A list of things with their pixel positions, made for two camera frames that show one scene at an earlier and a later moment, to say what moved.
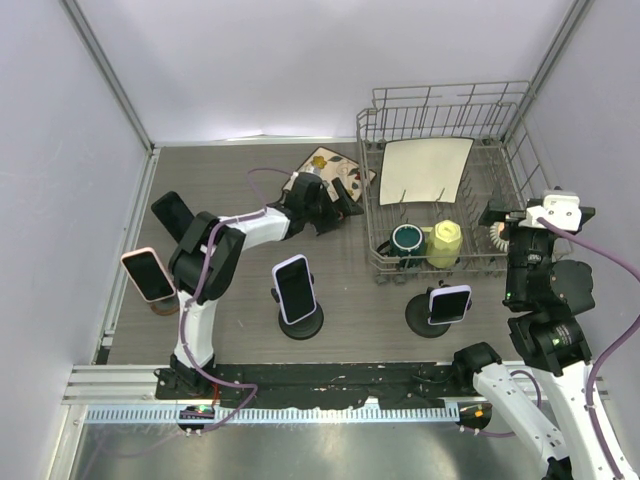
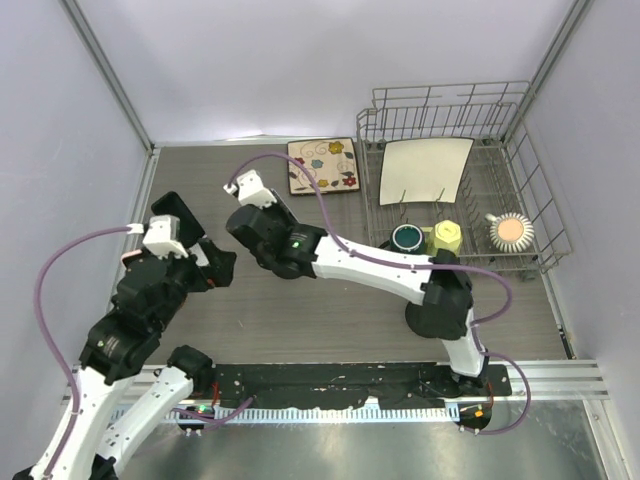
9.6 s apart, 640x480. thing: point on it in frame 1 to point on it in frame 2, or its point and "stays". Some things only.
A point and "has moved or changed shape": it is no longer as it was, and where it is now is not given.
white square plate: (423, 170) stays
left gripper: (333, 219) to (222, 262)
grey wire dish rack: (437, 164) stays
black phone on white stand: (172, 211) stays
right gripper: (511, 219) to (281, 209)
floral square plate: (330, 165) has moved or changed shape
